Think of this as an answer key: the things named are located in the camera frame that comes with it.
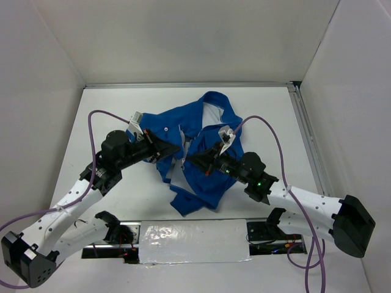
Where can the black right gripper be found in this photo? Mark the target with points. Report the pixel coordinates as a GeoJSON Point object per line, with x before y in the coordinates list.
{"type": "Point", "coordinates": [205, 160]}

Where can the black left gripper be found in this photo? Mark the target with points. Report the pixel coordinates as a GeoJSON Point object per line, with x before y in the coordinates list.
{"type": "Point", "coordinates": [157, 148]}

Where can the blue jacket white lining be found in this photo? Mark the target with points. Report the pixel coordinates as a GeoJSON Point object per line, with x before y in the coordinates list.
{"type": "Point", "coordinates": [194, 128]}

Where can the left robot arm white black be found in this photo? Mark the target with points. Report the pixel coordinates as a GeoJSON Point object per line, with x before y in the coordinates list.
{"type": "Point", "coordinates": [35, 253]}

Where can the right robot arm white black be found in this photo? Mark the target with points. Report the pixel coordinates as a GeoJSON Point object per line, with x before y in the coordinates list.
{"type": "Point", "coordinates": [343, 221]}

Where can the white glossy taped sheet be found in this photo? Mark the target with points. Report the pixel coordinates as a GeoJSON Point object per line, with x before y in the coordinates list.
{"type": "Point", "coordinates": [193, 241]}

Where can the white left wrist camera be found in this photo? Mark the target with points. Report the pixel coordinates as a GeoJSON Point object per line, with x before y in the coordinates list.
{"type": "Point", "coordinates": [134, 124]}

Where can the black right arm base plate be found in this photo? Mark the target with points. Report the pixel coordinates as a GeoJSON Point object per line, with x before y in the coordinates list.
{"type": "Point", "coordinates": [265, 240]}

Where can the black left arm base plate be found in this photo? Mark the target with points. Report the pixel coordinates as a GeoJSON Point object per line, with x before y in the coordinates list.
{"type": "Point", "coordinates": [123, 239]}

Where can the aluminium frame rail back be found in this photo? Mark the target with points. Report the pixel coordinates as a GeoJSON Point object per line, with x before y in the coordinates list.
{"type": "Point", "coordinates": [159, 85]}

